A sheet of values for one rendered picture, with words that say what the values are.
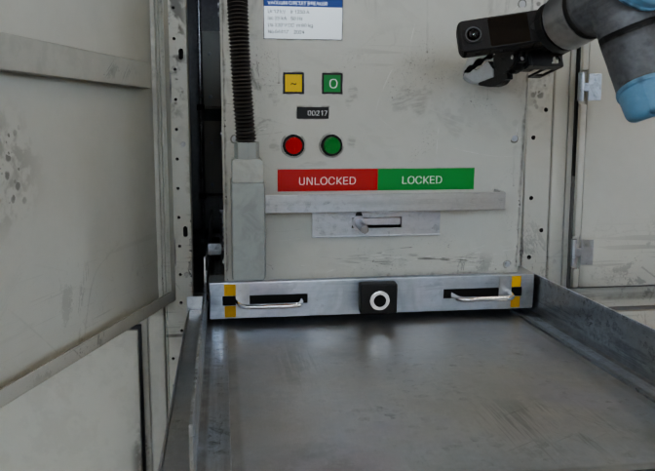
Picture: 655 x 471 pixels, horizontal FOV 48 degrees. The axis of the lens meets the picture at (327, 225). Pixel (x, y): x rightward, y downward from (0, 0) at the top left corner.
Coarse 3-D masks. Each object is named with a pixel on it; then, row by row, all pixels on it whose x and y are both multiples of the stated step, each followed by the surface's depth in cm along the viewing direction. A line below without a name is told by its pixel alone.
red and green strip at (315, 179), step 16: (288, 176) 115; (304, 176) 116; (320, 176) 116; (336, 176) 116; (352, 176) 117; (368, 176) 117; (384, 176) 118; (400, 176) 118; (416, 176) 118; (432, 176) 119; (448, 176) 119; (464, 176) 119
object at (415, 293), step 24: (216, 288) 116; (264, 288) 117; (288, 288) 118; (312, 288) 118; (336, 288) 119; (408, 288) 121; (432, 288) 121; (456, 288) 122; (480, 288) 123; (528, 288) 124; (216, 312) 117; (264, 312) 118; (288, 312) 118; (312, 312) 119; (336, 312) 120
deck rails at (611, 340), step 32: (544, 288) 121; (224, 320) 120; (544, 320) 120; (576, 320) 110; (608, 320) 101; (224, 352) 103; (576, 352) 104; (608, 352) 101; (640, 352) 93; (224, 384) 90; (640, 384) 90; (192, 416) 63; (224, 416) 80; (192, 448) 62; (224, 448) 72
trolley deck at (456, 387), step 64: (192, 320) 121; (256, 320) 121; (320, 320) 121; (384, 320) 121; (448, 320) 121; (512, 320) 121; (192, 384) 91; (256, 384) 91; (320, 384) 91; (384, 384) 91; (448, 384) 91; (512, 384) 91; (576, 384) 91; (256, 448) 73; (320, 448) 73; (384, 448) 73; (448, 448) 73; (512, 448) 73; (576, 448) 73; (640, 448) 73
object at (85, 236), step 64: (0, 0) 82; (64, 0) 95; (128, 0) 113; (0, 64) 79; (64, 64) 92; (128, 64) 110; (0, 128) 82; (64, 128) 96; (128, 128) 114; (0, 192) 82; (64, 192) 96; (128, 192) 115; (0, 256) 83; (64, 256) 96; (128, 256) 115; (0, 320) 83; (64, 320) 97; (128, 320) 109; (0, 384) 83
